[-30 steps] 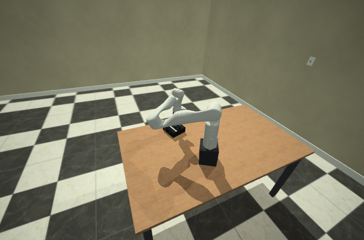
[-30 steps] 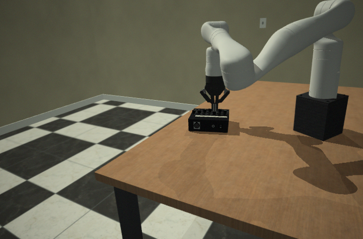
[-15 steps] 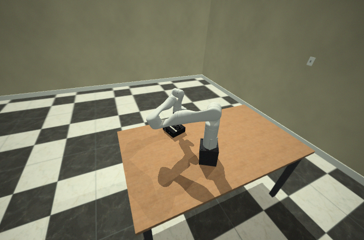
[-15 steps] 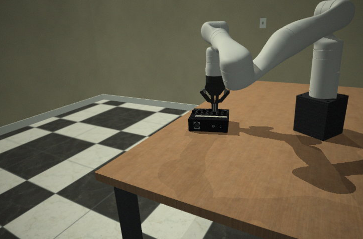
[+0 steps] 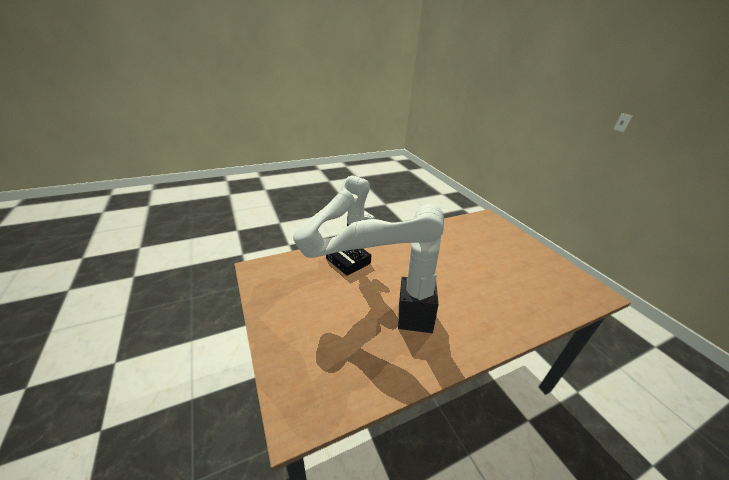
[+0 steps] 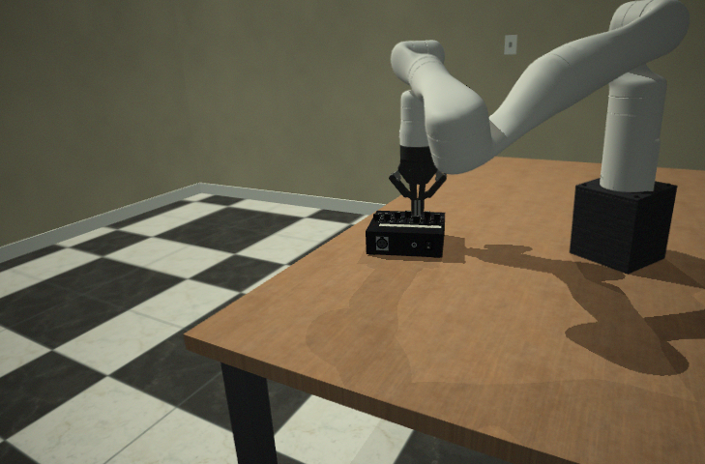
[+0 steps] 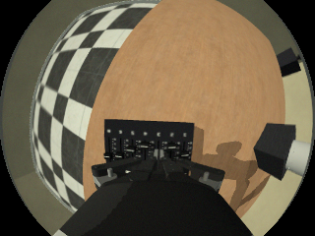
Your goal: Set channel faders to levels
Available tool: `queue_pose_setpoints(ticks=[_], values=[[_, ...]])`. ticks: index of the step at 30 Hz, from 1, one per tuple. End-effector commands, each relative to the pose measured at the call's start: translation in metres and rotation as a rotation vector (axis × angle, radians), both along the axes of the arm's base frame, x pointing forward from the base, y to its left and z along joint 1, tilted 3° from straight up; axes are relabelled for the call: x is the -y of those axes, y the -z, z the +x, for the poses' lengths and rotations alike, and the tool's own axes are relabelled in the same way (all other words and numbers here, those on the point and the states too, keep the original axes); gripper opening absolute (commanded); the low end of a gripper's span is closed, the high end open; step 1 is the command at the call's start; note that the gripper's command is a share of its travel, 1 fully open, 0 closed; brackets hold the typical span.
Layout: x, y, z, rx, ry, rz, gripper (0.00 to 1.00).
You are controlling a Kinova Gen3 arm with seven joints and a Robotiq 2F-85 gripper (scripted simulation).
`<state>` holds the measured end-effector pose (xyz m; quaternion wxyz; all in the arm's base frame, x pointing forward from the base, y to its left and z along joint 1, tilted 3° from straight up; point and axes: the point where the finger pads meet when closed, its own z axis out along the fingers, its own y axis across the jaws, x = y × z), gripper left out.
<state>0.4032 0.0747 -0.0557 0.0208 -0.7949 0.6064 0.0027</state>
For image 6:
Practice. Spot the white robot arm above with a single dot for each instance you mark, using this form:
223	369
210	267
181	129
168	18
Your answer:
452	119

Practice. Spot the black lighting desk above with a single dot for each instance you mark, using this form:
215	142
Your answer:
402	233

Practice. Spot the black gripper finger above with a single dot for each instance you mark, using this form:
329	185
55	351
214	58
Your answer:
412	193
440	179

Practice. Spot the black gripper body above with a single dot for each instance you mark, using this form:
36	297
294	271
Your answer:
417	159

